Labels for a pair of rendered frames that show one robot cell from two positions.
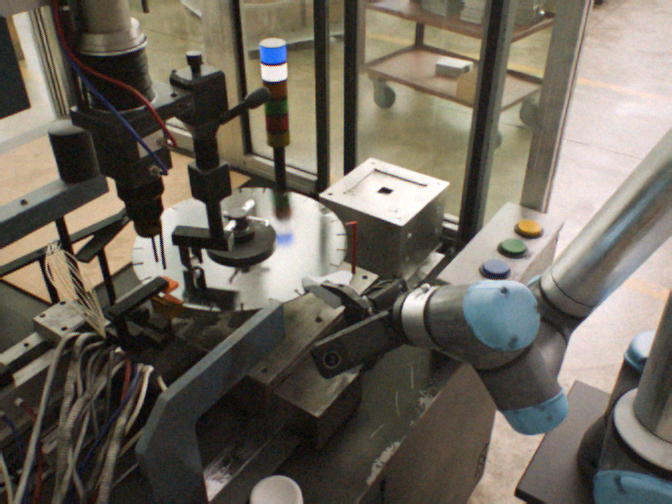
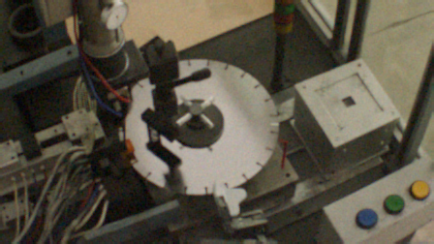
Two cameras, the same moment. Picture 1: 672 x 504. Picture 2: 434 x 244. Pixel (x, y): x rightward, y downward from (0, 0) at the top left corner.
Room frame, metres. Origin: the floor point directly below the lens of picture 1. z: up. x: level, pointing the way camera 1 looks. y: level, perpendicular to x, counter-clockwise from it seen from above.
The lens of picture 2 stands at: (0.13, -0.32, 2.27)
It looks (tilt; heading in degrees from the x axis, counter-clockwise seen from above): 54 degrees down; 27
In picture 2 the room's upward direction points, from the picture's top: 2 degrees clockwise
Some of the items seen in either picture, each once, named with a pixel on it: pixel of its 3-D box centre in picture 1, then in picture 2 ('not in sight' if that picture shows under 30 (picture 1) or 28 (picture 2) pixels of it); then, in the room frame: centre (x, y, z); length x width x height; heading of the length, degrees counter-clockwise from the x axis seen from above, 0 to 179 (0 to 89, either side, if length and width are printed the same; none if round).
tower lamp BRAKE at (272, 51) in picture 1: (273, 51); not in sight; (1.17, 0.11, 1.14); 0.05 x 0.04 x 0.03; 55
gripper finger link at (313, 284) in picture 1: (333, 282); (231, 196); (0.75, 0.01, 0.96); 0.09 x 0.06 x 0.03; 44
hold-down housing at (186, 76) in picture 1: (203, 131); (163, 78); (0.79, 0.17, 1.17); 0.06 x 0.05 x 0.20; 136
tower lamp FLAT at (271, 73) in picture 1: (274, 69); not in sight; (1.17, 0.11, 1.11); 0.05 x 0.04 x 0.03; 55
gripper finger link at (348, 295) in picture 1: (346, 301); (226, 217); (0.70, -0.01, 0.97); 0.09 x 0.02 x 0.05; 44
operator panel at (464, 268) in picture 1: (498, 282); (384, 215); (0.93, -0.28, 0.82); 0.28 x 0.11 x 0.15; 145
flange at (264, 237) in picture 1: (240, 235); (197, 120); (0.87, 0.15, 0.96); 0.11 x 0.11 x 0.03
